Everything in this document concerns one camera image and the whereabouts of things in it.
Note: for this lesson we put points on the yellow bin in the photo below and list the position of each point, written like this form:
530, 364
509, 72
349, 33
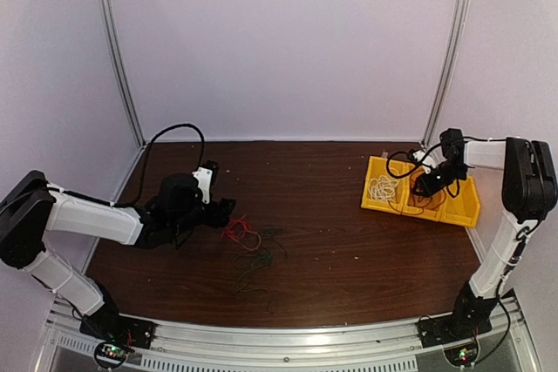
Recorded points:
423, 208
462, 205
381, 191

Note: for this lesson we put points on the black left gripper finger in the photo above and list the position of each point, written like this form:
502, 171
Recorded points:
228, 205
223, 219

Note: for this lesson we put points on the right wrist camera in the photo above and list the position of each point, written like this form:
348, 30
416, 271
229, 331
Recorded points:
422, 161

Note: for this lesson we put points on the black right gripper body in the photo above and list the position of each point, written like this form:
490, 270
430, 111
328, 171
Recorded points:
449, 173

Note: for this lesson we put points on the yellow bin right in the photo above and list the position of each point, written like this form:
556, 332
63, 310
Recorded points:
462, 205

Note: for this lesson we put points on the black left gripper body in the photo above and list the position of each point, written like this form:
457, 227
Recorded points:
212, 219

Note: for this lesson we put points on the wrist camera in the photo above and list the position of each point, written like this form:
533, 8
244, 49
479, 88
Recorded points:
206, 175
422, 161

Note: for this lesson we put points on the aluminium frame post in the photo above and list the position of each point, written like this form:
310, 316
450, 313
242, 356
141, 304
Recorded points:
119, 69
458, 23

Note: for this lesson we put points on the controller board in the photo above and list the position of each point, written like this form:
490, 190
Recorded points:
462, 356
108, 355

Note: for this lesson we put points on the yellow bin left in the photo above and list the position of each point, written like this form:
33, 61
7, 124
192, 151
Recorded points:
381, 191

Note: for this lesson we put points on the aluminium frame post right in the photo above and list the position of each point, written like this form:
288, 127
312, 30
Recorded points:
458, 23

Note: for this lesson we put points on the left controller board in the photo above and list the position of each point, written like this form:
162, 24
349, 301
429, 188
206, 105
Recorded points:
108, 355

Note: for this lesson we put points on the right controller board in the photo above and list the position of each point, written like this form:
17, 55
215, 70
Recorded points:
462, 356

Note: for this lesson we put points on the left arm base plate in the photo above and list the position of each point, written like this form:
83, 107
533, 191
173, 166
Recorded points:
111, 326

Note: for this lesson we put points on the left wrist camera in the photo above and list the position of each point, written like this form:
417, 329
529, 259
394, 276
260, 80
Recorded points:
206, 175

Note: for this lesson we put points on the yellow bin middle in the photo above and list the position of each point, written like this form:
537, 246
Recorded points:
423, 208

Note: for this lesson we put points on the aluminium front rail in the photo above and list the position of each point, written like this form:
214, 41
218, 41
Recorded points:
384, 346

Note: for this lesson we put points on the aluminium frame post left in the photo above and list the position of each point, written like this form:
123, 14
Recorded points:
119, 69

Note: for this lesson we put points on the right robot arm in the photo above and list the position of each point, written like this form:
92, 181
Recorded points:
528, 194

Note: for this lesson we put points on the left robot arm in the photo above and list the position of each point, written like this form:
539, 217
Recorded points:
35, 207

